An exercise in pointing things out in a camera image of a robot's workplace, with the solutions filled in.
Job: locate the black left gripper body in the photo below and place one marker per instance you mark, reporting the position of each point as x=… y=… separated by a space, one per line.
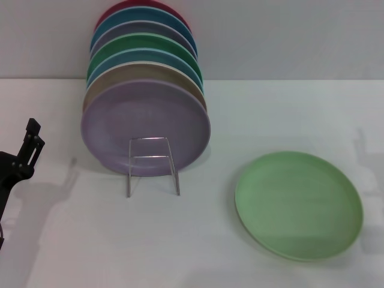
x=6 y=171

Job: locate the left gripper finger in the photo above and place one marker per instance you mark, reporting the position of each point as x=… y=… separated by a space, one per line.
x=28 y=156

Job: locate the light green plate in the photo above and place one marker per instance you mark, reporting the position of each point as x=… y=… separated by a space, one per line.
x=300 y=207

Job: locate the lavender plate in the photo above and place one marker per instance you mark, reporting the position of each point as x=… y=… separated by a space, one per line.
x=120 y=120

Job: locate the tan beige plate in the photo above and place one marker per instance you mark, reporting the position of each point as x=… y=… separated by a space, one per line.
x=144 y=72

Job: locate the light blue plate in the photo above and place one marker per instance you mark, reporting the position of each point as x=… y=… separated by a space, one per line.
x=144 y=57

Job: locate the dark green plate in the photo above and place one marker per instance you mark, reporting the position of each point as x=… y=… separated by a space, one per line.
x=144 y=42

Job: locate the maroon red plate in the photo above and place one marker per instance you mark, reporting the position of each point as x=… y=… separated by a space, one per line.
x=112 y=7

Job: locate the grey purple plate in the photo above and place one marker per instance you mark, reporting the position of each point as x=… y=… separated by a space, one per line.
x=144 y=28

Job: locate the teal blue plate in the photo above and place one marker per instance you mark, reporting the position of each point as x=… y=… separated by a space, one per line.
x=144 y=16

